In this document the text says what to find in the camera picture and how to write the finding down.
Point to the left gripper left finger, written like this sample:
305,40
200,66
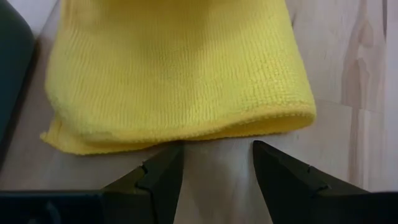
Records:
93,208

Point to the yellow microfiber towel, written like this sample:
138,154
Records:
174,77

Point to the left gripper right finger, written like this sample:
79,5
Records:
311,205

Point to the teal plastic bin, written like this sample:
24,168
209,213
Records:
12,62

